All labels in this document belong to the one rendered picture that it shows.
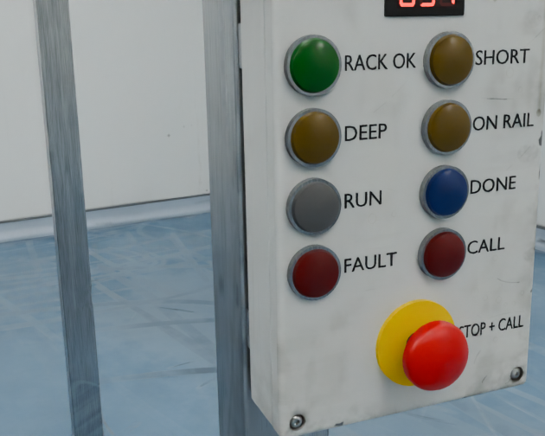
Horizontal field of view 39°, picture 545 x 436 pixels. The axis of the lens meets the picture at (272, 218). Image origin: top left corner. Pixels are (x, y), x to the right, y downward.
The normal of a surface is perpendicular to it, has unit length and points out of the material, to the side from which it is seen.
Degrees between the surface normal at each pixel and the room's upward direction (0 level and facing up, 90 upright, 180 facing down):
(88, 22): 90
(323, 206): 89
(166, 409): 0
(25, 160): 90
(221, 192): 90
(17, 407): 0
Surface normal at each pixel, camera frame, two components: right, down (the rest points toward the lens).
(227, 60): -0.93, 0.11
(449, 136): 0.35, 0.27
